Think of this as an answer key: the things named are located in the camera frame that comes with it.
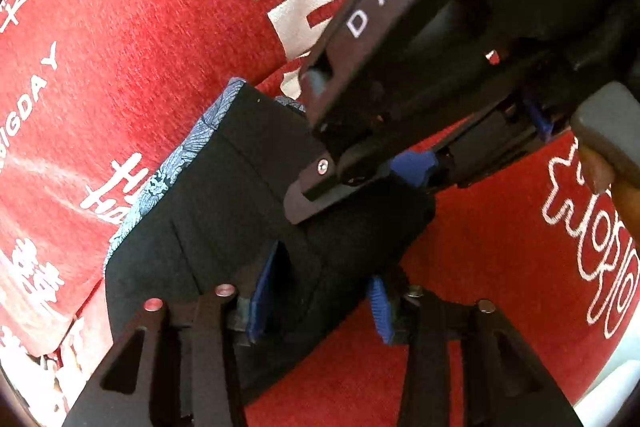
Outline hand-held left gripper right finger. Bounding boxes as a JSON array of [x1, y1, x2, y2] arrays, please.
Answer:
[[366, 276, 584, 427]]

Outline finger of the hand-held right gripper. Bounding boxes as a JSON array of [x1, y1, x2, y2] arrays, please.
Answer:
[[283, 151, 439, 226], [439, 91, 554, 188]]

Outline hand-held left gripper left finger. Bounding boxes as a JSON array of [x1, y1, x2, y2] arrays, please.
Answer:
[[62, 239, 289, 427]]

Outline black pants with blue trim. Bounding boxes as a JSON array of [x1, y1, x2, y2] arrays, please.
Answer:
[[102, 77, 437, 408]]

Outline person's right hand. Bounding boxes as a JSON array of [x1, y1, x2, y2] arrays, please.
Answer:
[[579, 146, 640, 249]]

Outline red printed blanket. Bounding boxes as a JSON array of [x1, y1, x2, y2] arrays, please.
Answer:
[[0, 0, 640, 427]]

